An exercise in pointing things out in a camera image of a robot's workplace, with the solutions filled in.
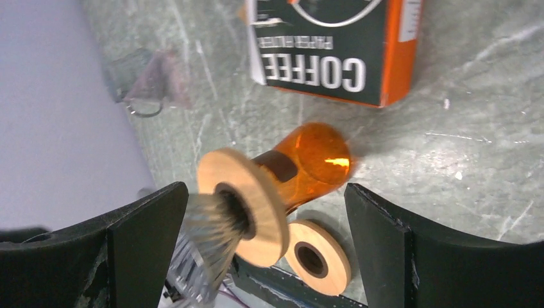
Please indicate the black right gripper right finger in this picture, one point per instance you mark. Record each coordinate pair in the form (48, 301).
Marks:
(407, 260)

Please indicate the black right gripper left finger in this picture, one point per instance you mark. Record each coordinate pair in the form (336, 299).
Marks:
(117, 259)

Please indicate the clear glass ribbed dripper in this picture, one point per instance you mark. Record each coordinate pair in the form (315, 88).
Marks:
(212, 227)

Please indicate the orange glass carafe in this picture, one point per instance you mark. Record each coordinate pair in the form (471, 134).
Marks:
(312, 161)

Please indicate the orange coffee filter box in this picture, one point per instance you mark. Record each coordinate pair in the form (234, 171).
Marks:
(354, 51)

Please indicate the clear glass jar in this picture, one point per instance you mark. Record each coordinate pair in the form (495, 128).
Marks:
(120, 74)

